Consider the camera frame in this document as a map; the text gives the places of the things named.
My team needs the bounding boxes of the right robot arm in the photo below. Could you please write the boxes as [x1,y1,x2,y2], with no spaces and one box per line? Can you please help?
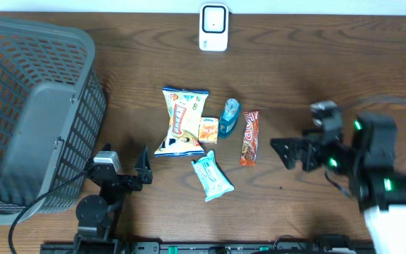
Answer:
[271,105,406,253]

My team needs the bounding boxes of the orange Top chocolate bar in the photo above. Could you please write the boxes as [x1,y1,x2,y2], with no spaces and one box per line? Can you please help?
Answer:
[240,110,259,167]

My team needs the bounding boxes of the orange tissue pack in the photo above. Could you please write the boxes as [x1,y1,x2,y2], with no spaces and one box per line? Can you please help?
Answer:
[198,117,219,144]

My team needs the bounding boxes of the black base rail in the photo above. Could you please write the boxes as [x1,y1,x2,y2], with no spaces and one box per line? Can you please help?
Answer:
[39,234,376,254]

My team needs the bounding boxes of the grey plastic shopping basket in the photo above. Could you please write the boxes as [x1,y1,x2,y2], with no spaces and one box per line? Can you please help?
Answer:
[0,17,106,225]

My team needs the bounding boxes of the blue mouthwash bottle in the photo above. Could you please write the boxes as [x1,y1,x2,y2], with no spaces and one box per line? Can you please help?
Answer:
[219,98,241,138]

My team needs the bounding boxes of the white barcode scanner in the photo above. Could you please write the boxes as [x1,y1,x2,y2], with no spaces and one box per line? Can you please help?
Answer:
[199,3,229,52]

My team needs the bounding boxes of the white wet wipes pack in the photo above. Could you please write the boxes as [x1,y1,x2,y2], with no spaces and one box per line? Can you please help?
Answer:
[192,150,235,202]

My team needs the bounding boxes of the yellow snack chip bag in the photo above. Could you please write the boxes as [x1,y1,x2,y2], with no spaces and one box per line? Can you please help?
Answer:
[154,87,209,157]

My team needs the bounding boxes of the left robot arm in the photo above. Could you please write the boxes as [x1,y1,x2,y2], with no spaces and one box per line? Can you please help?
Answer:
[73,144,153,253]

